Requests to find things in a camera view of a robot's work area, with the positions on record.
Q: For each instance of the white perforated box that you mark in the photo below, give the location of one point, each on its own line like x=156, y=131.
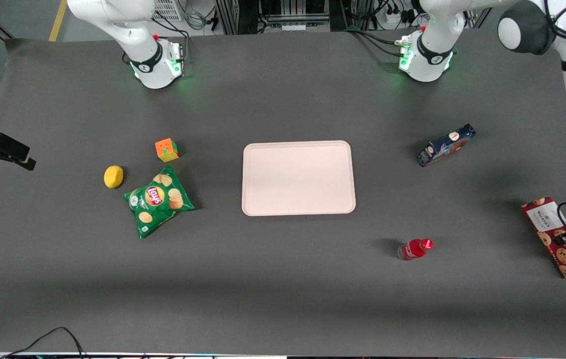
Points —
x=168, y=10

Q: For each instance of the green Lays chips bag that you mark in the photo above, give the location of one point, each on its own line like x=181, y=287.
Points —
x=158, y=202

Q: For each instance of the red cookie box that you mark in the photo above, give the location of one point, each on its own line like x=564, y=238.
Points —
x=544, y=222

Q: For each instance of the red drink bottle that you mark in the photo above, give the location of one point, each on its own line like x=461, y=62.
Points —
x=412, y=249

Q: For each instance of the yellow lemon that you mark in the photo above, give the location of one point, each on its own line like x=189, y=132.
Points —
x=113, y=177

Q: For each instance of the orange Rubik's cube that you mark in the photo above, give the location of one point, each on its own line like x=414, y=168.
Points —
x=166, y=149

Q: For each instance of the white power strip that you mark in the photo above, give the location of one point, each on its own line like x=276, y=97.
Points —
x=397, y=17

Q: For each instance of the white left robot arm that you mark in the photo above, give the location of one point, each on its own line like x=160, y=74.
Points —
x=427, y=65

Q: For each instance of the white rectangular tray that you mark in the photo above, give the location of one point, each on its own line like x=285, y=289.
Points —
x=297, y=177

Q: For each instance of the blue cookie box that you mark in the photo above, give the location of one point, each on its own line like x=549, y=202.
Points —
x=445, y=145

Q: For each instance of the dark grey table mat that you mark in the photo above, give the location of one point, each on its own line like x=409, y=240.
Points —
x=282, y=289

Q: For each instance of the metal equipment rack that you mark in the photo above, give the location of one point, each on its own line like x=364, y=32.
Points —
x=273, y=15

